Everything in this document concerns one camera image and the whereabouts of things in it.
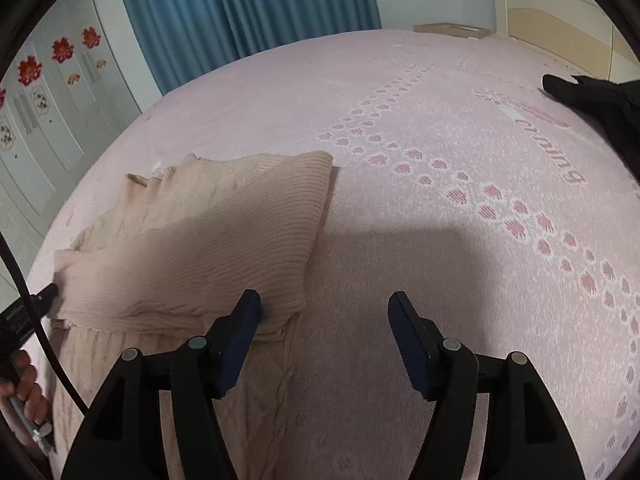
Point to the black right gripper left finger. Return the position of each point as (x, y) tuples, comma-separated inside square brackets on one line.
[(154, 416)]

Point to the peach knit sweater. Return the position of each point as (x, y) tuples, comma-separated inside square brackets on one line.
[(176, 252)]

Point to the person left hand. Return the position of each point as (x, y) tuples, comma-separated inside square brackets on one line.
[(36, 405)]

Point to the pink patterned bed sheet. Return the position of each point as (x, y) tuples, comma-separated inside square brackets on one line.
[(503, 216)]

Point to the red paper decoration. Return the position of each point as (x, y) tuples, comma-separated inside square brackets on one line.
[(29, 70), (62, 50), (91, 38)]

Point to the white wardrobe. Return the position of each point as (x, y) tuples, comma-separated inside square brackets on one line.
[(55, 129)]

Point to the black padded jacket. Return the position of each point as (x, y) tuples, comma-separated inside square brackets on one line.
[(614, 107)]

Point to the blue curtain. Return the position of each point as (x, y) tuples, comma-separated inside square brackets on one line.
[(184, 39)]

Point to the cream wooden headboard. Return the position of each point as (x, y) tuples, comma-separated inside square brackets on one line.
[(576, 31)]

